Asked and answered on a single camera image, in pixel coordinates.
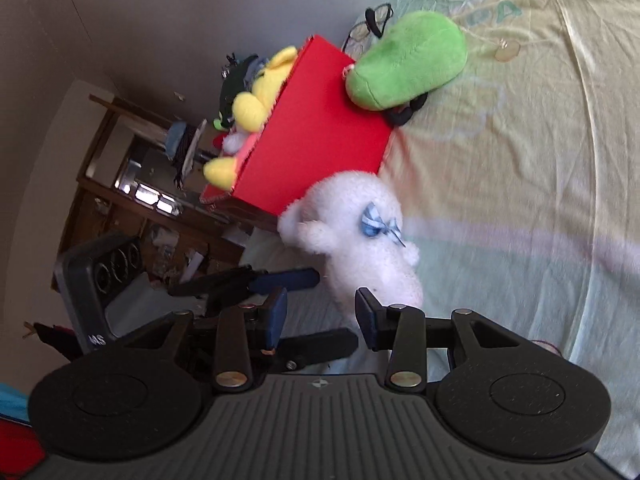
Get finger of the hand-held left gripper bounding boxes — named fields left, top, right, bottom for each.
left=167, top=266, right=321, bottom=301
left=277, top=327, right=360, bottom=372

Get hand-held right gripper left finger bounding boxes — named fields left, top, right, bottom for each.
left=117, top=287, right=290, bottom=393

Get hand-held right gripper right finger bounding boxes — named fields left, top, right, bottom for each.
left=354, top=287, right=563, bottom=391

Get white plush bear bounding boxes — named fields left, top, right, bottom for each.
left=277, top=170, right=425, bottom=321

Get red cardboard box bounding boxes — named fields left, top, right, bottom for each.
left=199, top=34, right=395, bottom=216

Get yellow plush bear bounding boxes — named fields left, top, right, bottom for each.
left=202, top=46, right=300, bottom=192

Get large green plush toy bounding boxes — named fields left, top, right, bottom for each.
left=344, top=10, right=468, bottom=110

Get wooden cabinet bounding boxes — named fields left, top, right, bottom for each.
left=50, top=92, right=281, bottom=311

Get blue cloth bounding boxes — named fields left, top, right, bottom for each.
left=0, top=382, right=31, bottom=421

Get red cloth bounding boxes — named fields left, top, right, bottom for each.
left=0, top=417, right=48, bottom=480

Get black-framed glasses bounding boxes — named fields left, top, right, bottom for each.
left=345, top=2, right=395, bottom=53

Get clear suction cup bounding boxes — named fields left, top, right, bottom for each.
left=492, top=40, right=522, bottom=61

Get black ring-shaped object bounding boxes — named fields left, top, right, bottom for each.
left=385, top=92, right=430, bottom=128

